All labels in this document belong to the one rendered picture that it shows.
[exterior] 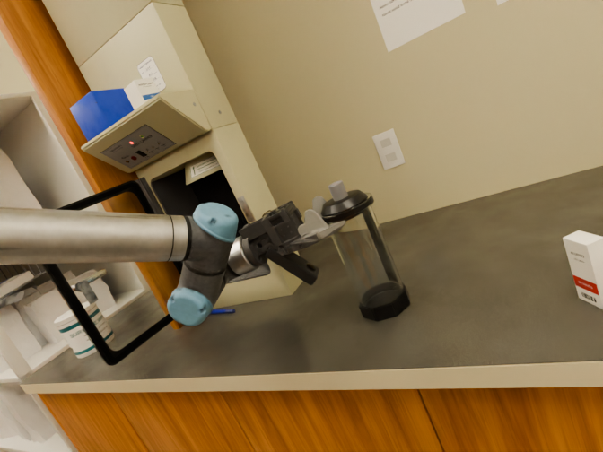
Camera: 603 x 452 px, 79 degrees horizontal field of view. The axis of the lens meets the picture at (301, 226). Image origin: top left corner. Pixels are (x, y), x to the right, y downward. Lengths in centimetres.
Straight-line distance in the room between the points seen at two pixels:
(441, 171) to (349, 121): 32
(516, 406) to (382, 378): 19
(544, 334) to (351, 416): 37
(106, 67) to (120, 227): 63
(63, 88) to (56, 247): 71
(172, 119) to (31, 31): 50
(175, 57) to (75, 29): 32
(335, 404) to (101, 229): 51
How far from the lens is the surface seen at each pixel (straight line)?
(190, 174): 105
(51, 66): 125
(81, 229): 58
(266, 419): 91
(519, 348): 60
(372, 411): 75
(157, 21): 101
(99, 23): 114
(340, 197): 68
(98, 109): 103
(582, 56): 119
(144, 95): 95
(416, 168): 122
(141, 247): 59
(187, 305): 68
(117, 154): 108
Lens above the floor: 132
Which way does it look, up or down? 13 degrees down
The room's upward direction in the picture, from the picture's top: 24 degrees counter-clockwise
